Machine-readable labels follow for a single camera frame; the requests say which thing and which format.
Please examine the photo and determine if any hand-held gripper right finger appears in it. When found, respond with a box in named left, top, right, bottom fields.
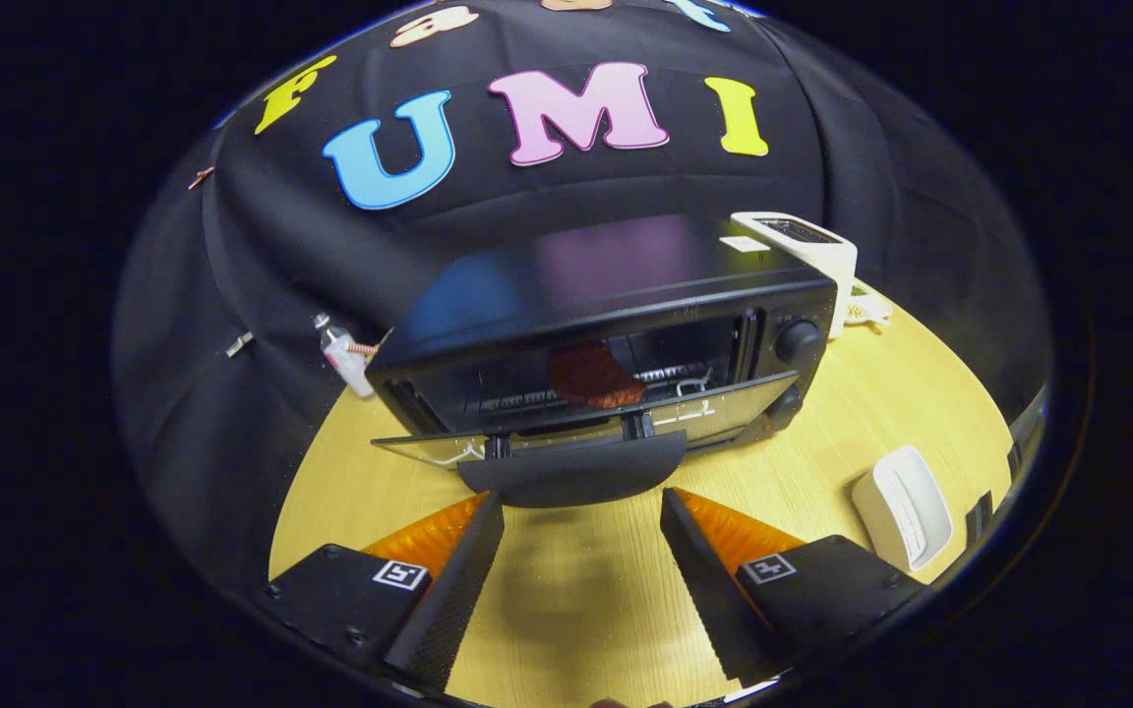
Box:
left=660, top=487, right=926, bottom=689

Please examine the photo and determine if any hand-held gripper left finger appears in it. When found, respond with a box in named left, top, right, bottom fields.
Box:
left=257, top=490, right=507, bottom=694

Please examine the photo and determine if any reddish brown meat piece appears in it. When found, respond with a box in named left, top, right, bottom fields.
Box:
left=545, top=340, right=648, bottom=411

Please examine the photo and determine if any black toaster oven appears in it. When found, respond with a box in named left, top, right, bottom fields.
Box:
left=365, top=214, right=838, bottom=509

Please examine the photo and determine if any white toaster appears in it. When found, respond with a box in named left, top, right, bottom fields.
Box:
left=730, top=210, right=860, bottom=340

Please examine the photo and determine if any white rectangular ribbed tray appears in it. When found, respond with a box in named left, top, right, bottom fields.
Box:
left=851, top=444, right=954, bottom=573

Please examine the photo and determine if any small clear plastic bottle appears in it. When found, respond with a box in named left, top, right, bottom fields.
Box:
left=313, top=313, right=376, bottom=399

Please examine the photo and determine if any white divided dish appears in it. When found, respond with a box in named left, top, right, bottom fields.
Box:
left=844, top=283, right=894, bottom=328

